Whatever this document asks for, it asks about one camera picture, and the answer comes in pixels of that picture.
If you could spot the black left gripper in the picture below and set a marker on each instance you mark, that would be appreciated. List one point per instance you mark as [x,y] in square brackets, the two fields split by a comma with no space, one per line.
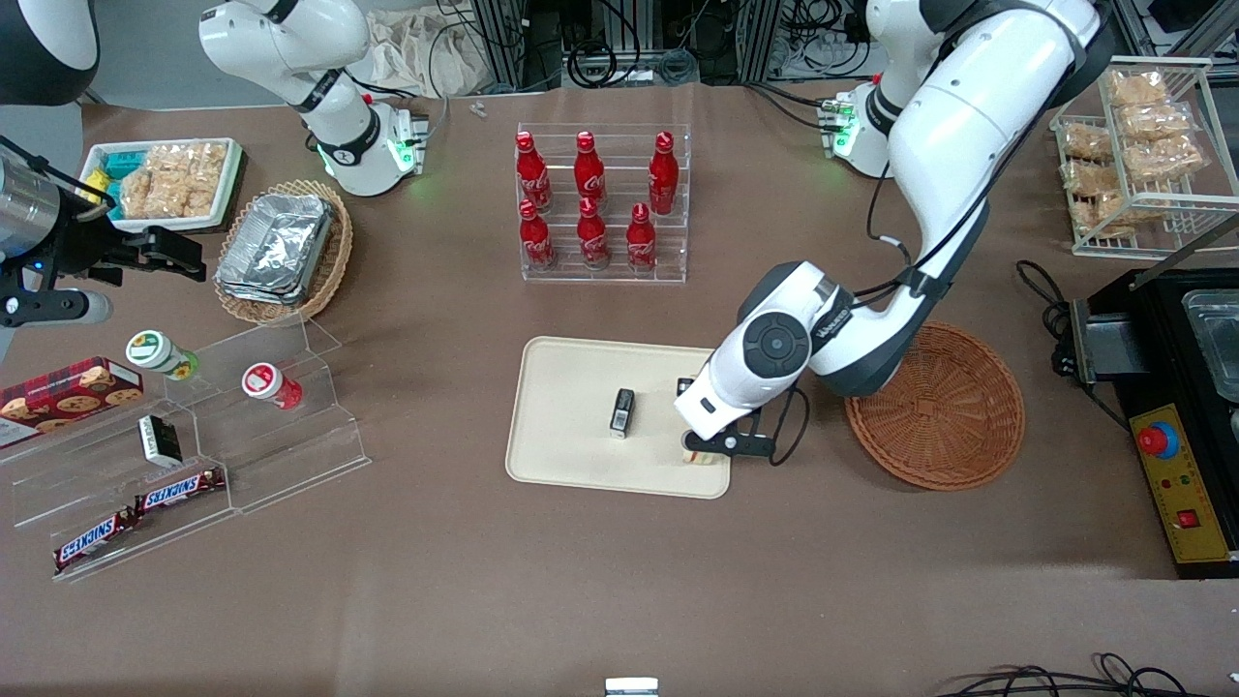
[682,385]

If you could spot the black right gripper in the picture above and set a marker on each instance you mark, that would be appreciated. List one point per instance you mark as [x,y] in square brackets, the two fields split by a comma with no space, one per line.
[79,248]

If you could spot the sandwich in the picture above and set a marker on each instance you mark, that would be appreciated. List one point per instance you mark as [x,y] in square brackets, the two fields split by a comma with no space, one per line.
[705,458]

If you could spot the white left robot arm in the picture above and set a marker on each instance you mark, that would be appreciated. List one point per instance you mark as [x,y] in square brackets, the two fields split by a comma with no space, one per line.
[968,126]

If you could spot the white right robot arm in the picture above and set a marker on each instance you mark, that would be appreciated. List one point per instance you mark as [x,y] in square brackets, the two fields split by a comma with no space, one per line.
[290,39]

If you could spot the aluminium foil tray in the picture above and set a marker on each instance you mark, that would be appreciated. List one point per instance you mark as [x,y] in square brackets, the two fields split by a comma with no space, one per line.
[276,242]
[281,296]

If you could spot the cream plastic tray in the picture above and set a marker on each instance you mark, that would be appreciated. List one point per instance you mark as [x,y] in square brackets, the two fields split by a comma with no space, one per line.
[571,426]

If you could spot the light wicker basket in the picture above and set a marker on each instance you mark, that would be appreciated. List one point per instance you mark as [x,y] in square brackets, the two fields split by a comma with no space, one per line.
[334,261]

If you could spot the brown wicker basket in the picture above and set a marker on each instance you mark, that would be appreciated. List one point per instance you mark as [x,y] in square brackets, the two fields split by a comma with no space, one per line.
[949,426]

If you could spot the white plastic snack bin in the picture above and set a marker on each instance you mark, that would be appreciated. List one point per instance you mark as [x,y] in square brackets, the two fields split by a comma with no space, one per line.
[174,225]

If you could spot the rice cracker snack bag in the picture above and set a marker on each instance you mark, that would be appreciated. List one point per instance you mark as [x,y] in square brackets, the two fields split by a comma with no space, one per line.
[1157,119]
[1089,176]
[174,174]
[208,160]
[1137,87]
[1166,157]
[138,194]
[1086,142]
[1108,211]

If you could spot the small black white box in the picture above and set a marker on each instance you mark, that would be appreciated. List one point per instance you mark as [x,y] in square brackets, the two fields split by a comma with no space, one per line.
[622,413]
[160,440]

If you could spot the green sunflower lidded cup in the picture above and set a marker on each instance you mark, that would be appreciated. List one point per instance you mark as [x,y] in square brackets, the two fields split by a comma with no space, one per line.
[150,348]

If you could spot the yellow snack packet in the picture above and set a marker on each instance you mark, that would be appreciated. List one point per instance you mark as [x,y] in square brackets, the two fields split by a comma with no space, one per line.
[97,184]

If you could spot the teal snack packet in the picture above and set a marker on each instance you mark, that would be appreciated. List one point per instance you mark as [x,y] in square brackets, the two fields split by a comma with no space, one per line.
[121,160]

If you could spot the red lidded yogurt cup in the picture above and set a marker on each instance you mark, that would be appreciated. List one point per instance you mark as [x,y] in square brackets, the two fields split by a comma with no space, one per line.
[263,380]

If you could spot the red tartan cookie box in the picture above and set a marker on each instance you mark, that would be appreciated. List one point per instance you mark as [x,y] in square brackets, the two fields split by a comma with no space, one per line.
[68,392]

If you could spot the clear acrylic bottle rack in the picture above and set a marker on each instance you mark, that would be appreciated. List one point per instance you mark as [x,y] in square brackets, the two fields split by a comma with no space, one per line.
[678,261]

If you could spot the red Coca-Cola bottle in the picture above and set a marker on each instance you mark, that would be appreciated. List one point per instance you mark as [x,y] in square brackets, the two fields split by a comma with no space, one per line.
[532,179]
[641,244]
[589,174]
[664,179]
[535,242]
[592,242]

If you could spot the clear acrylic stepped shelf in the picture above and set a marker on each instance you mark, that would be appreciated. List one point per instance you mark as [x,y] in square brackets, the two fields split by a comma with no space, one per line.
[290,455]

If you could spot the Snickers chocolate bar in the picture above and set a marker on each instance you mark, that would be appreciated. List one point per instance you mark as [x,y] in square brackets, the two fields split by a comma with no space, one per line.
[179,491]
[92,538]

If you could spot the small white device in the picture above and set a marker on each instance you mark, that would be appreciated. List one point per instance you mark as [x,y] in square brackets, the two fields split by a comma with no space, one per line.
[631,687]

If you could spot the beige cloth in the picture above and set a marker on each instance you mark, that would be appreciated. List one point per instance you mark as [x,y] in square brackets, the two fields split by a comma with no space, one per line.
[426,48]

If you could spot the red emergency stop button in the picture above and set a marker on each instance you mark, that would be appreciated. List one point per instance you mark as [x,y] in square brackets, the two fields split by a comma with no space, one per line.
[1159,440]

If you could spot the black cooking appliance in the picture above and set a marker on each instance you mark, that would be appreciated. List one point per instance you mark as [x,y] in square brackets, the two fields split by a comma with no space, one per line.
[1162,358]

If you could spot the yellow control panel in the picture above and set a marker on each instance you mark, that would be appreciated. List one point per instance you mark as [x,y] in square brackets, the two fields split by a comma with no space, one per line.
[1195,484]

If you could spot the steel pan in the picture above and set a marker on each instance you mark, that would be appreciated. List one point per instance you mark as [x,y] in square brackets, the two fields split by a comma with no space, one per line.
[1220,344]

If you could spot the aluminium frame post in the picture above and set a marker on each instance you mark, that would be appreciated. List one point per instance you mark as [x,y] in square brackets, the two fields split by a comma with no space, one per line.
[498,39]
[757,39]

